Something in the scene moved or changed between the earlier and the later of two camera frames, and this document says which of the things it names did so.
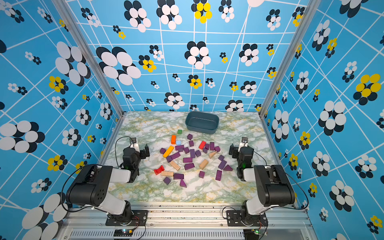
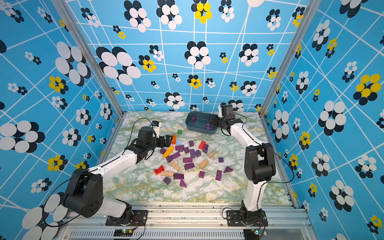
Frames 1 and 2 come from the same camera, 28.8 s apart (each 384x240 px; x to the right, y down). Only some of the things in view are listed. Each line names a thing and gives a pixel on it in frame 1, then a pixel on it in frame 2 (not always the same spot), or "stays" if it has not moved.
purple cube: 201,174 stays
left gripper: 142,152 → 163,144
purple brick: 187,160 stays
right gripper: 235,149 → 213,121
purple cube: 167,180 stays
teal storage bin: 202,122 stays
